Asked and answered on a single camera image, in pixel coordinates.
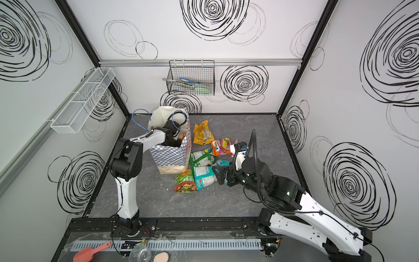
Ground blue checkered paper bag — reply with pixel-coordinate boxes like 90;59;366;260
130;106;192;175

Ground orange snack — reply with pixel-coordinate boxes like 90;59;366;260
211;137;232;156

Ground yellow snack bag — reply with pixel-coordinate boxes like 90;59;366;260
193;120;215;145

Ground green red snack bag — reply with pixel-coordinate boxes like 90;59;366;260
173;169;197;193

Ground teal mint snack bag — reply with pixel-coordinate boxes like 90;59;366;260
213;159;230;167

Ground green white snack bag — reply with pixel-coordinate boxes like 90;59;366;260
189;147;216;167

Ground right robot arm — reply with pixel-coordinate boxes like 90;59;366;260
212;130;372;262

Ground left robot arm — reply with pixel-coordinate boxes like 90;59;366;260
110;107;191;236

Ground tongs in basket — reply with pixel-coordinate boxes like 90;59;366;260
165;78;200;90

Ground beige round sponge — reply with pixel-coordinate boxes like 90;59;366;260
153;252;170;262

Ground clear glass bowl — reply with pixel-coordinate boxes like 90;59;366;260
129;244;152;262

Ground red plastic scoop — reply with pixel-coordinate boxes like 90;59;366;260
73;242;111;262

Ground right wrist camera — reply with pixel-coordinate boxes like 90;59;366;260
230;142;248;171

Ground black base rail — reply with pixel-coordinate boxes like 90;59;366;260
64;217;279;238

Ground black wire wall basket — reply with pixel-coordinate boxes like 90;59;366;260
163;60;216;96

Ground grey slotted cable duct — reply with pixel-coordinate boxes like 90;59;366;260
66;239;264;252

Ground clear wall shelf tray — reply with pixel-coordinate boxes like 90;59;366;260
50;68;115;134

